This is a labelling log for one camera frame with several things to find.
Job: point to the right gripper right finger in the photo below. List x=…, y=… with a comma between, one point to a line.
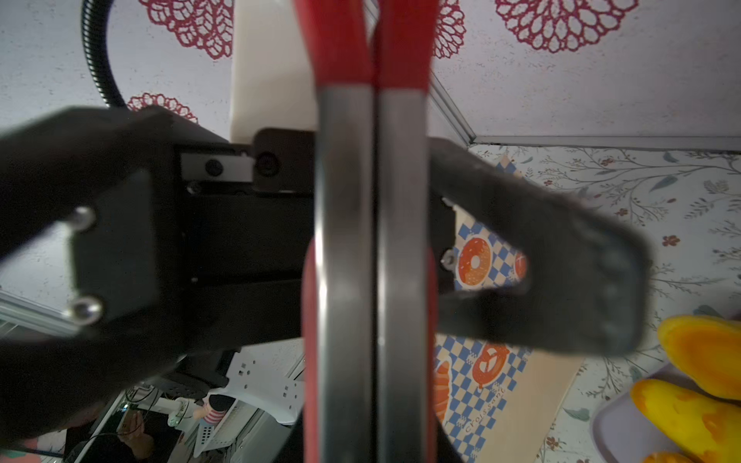
x=586, y=287

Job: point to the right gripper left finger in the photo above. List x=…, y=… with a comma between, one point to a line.
x=174, y=274

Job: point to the long orange baguette bread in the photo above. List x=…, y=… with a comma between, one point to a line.
x=707, y=349

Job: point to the blue checkered paper bag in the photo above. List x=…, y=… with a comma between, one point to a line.
x=496, y=403

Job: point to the red metal kitchen tongs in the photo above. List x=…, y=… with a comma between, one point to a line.
x=369, y=286

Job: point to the glazed pastry bread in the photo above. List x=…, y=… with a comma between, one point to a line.
x=667, y=457

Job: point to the yellow twisted bread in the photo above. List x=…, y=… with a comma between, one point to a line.
x=705, y=429

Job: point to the lavender plastic tray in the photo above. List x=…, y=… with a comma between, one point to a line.
x=621, y=433

